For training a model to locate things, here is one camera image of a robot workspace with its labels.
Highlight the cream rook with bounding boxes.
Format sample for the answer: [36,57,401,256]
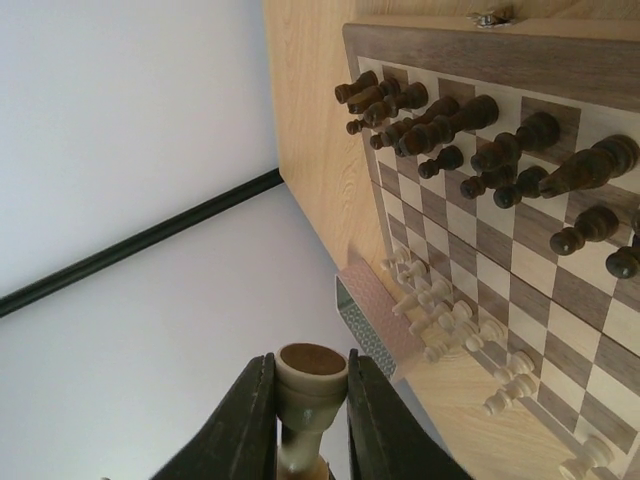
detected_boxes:
[275,343,348,479]

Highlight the brass board clasp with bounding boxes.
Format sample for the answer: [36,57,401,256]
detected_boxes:
[467,5,515,28]

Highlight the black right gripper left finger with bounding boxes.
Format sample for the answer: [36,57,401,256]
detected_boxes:
[154,353,277,480]

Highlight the cream piece row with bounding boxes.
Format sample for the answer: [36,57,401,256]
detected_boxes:
[382,244,637,479]

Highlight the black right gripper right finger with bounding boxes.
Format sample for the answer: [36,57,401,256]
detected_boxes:
[347,349,470,480]

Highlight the wooden chess board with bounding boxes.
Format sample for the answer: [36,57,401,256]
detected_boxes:
[338,17,639,479]

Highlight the dark chess piece row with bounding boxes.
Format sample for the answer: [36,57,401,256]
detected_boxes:
[336,65,639,292]

